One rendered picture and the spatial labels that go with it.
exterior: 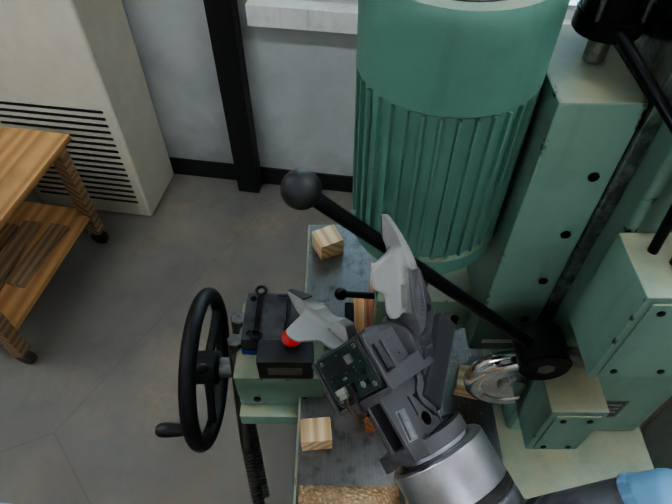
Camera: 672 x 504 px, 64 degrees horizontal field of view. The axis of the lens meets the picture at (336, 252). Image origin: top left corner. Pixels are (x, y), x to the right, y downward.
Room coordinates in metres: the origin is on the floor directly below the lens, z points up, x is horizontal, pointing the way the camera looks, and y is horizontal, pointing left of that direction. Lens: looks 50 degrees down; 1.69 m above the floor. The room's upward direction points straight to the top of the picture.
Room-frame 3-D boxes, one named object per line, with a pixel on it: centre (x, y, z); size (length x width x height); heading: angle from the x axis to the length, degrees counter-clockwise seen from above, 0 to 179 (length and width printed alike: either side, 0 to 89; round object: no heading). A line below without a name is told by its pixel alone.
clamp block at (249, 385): (0.44, 0.09, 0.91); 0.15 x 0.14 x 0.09; 0
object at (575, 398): (0.31, -0.29, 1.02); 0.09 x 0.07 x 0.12; 0
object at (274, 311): (0.44, 0.09, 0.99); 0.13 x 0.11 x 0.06; 0
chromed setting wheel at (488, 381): (0.34, -0.24, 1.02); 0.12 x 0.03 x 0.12; 90
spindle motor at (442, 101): (0.47, -0.11, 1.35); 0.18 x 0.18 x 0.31
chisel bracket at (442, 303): (0.47, -0.13, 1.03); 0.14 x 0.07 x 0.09; 90
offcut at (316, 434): (0.31, 0.03, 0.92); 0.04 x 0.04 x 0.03; 5
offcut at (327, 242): (0.68, 0.02, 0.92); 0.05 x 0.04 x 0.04; 116
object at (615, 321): (0.31, -0.32, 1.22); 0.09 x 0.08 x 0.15; 90
